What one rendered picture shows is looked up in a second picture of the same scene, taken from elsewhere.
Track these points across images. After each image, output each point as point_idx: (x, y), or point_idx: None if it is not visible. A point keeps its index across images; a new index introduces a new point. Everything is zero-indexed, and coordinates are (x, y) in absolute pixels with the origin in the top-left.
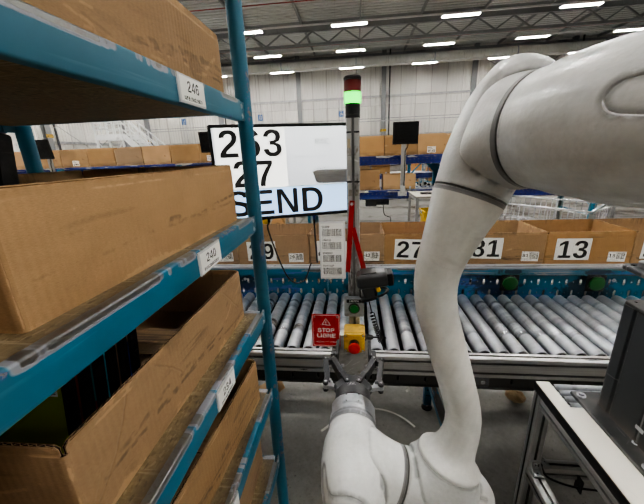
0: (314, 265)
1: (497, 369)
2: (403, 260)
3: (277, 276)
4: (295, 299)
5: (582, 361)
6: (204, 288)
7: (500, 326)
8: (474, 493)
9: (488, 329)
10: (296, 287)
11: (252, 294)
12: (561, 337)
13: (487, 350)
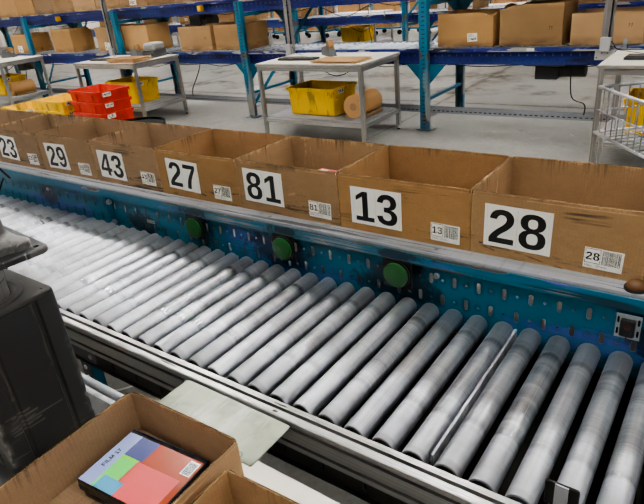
0: (96, 182)
1: (91, 344)
2: (180, 190)
3: (70, 190)
4: (66, 222)
5: (154, 359)
6: None
7: (172, 300)
8: None
9: (151, 300)
10: (89, 208)
11: (48, 209)
12: (201, 330)
13: (97, 319)
